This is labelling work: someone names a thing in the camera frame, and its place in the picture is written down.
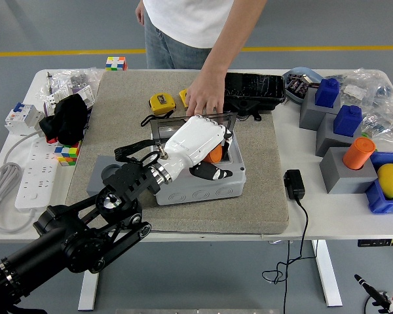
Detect person's right hand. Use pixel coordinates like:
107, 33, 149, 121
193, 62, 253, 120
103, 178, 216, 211
134, 0, 145, 26

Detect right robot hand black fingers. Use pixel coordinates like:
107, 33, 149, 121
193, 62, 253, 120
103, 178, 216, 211
353, 273, 393, 314

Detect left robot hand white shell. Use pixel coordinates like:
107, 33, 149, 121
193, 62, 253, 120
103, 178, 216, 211
157, 114, 234, 183

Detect person's left hand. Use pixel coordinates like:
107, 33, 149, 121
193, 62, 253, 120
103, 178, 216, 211
184, 73, 227, 118

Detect orange cylinder battery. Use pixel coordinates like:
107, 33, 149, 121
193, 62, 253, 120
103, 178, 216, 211
204, 143, 224, 164
343, 137, 377, 171

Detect grey plastic electrical box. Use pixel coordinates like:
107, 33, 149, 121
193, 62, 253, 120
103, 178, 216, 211
152, 130, 247, 206

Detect grey block with round hole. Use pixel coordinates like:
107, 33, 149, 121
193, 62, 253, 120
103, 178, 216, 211
86, 154, 125, 197

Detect person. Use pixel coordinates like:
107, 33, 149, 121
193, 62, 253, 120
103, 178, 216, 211
134, 0, 268, 70

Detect white table leg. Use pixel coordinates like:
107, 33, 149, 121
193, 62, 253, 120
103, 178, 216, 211
310, 239, 343, 307
77, 270, 101, 311

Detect black table control panel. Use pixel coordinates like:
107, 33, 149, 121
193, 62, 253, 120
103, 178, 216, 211
358, 238, 393, 248

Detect black plastic tray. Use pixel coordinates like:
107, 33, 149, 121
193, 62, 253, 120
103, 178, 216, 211
223, 72, 288, 114

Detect colourful puzzle cube white faces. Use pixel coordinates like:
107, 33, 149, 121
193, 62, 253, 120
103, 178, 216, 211
105, 56, 129, 71

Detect grey-brown mat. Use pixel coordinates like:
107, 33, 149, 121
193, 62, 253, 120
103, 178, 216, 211
65, 70, 290, 235

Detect clear bags of small parts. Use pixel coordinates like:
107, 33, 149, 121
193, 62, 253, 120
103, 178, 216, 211
35, 67, 105, 109

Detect blue plastic bin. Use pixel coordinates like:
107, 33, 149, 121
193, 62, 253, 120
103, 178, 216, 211
365, 152, 393, 215

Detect dark packets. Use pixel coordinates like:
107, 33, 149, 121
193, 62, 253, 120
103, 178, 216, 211
287, 73, 320, 98

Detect white terminal block pack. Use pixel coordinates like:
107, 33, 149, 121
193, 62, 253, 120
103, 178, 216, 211
45, 84, 96, 114

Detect light blue bowl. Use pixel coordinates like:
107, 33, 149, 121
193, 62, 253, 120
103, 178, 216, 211
282, 67, 325, 105

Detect grey block holder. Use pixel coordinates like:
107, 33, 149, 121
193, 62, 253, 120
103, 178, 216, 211
299, 88, 342, 131
320, 147, 379, 195
315, 113, 364, 158

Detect blue plastic bottle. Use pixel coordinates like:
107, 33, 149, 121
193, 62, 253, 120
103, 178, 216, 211
333, 104, 364, 137
314, 78, 341, 109

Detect black cloth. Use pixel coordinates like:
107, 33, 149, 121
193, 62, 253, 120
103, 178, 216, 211
39, 94, 89, 147

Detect white power strip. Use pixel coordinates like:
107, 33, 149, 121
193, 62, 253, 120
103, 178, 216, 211
14, 136, 62, 210

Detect clear bags of components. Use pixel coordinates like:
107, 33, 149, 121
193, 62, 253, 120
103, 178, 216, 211
339, 67, 393, 153

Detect thin black cable loop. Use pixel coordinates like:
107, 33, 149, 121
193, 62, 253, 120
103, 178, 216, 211
363, 289, 393, 314

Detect black triangular bracket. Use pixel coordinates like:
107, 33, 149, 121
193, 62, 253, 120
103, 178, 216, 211
224, 97, 263, 122

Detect yellow tape measure black strap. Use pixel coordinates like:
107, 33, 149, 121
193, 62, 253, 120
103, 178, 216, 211
140, 93, 178, 128

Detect black power adapter with cord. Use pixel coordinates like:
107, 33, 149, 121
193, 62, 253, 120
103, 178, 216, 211
261, 169, 319, 314

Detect white circuit breaker blue switch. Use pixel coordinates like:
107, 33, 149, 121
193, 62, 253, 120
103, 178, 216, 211
5, 101, 46, 137

